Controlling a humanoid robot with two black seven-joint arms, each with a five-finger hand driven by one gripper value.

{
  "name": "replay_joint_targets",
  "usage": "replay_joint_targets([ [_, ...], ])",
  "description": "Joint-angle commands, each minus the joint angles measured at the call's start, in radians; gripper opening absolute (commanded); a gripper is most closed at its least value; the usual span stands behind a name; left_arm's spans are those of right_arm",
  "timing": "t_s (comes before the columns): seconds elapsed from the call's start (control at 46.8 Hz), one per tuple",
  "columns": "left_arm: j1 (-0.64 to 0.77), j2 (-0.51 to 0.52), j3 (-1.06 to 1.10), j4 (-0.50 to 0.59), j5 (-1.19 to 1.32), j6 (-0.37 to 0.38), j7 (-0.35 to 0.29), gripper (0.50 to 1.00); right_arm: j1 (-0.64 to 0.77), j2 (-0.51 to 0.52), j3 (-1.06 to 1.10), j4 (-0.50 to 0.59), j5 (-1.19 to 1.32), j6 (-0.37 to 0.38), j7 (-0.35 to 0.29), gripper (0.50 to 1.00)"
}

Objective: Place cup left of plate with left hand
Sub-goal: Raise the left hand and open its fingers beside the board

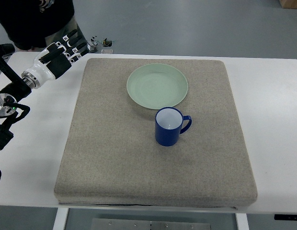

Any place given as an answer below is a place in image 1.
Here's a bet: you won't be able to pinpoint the blue mug white inside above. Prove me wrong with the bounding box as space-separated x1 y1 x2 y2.
155 107 192 147

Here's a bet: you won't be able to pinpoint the beige fabric cushion mat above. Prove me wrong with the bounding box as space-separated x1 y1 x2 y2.
54 58 257 207

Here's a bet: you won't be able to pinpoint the light green plate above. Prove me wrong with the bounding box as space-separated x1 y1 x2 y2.
126 63 188 110

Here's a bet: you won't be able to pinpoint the cardboard box corner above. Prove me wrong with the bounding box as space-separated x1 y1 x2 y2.
279 0 297 9

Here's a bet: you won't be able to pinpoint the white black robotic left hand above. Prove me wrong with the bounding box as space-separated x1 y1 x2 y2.
22 29 89 89

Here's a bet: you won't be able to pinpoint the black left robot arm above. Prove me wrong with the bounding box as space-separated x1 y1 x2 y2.
0 44 31 151

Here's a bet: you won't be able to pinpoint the person in black shirt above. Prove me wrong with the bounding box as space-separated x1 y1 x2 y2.
0 0 86 51

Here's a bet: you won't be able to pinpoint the clear plastic piece on floor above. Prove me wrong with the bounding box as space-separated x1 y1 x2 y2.
101 49 113 54

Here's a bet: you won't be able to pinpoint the metal base plate under table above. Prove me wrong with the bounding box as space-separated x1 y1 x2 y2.
91 218 211 230

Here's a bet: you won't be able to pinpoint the white table leg frame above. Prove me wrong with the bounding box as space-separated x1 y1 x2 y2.
53 208 250 230

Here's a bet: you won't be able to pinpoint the black table control panel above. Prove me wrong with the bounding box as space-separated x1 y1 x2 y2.
274 214 297 221

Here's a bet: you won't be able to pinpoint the small electronic parts on floor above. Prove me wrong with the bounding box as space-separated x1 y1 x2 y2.
87 36 114 53

